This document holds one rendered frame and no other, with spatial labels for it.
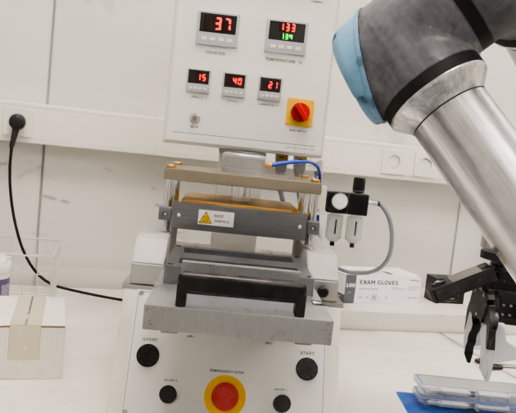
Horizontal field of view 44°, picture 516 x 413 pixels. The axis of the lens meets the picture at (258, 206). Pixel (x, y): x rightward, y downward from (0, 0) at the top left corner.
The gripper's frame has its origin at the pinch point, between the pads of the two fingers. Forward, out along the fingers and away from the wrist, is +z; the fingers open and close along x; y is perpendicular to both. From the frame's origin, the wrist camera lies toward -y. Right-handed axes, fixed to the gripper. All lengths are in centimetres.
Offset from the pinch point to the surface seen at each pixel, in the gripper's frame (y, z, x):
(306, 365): -30.1, -1.3, -13.2
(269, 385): -35.5, 2.1, -13.9
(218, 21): -51, -57, 23
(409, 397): -9.4, 7.8, 2.3
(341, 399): -22.2, 7.9, -1.5
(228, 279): -43, -18, -34
